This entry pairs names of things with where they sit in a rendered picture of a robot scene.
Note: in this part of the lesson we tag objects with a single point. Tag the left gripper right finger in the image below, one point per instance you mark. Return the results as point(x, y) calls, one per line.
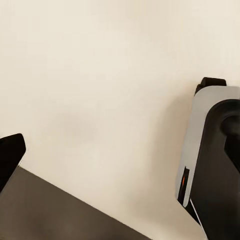
point(232, 149)

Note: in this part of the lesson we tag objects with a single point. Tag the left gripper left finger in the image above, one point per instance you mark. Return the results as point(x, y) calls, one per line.
point(12, 150)

